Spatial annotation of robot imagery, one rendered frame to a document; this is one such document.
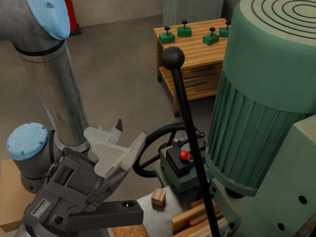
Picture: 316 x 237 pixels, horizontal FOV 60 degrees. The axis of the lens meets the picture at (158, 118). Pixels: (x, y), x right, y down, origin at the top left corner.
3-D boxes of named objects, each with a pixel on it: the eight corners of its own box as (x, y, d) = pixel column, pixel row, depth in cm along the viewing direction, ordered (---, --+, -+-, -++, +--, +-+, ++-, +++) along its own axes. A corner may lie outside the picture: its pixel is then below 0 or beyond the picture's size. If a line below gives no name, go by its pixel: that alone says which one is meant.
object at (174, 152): (196, 138, 90) (198, 126, 86) (215, 162, 83) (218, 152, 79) (161, 151, 86) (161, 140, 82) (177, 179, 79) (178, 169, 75)
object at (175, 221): (235, 195, 82) (239, 185, 78) (238, 199, 81) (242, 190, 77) (170, 227, 76) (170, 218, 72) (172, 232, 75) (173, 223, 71)
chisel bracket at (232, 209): (228, 185, 75) (234, 168, 69) (262, 232, 67) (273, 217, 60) (205, 196, 73) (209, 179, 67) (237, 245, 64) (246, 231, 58)
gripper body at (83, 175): (69, 152, 37) (18, 231, 36) (121, 180, 40) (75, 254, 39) (67, 141, 44) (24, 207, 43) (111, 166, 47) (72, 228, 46)
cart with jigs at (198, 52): (215, 67, 278) (226, 5, 232) (242, 104, 240) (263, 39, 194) (153, 79, 265) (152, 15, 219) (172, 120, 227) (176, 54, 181)
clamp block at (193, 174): (195, 150, 98) (198, 134, 91) (217, 180, 89) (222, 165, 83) (158, 165, 93) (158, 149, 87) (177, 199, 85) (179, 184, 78)
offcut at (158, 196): (161, 206, 80) (161, 201, 78) (151, 202, 81) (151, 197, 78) (165, 196, 82) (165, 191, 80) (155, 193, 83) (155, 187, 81)
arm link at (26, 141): (22, 147, 116) (7, 121, 103) (64, 145, 118) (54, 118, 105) (15, 180, 106) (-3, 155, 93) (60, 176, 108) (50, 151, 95)
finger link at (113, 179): (118, 175, 35) (83, 206, 39) (128, 180, 36) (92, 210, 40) (122, 149, 39) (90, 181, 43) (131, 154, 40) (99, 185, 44)
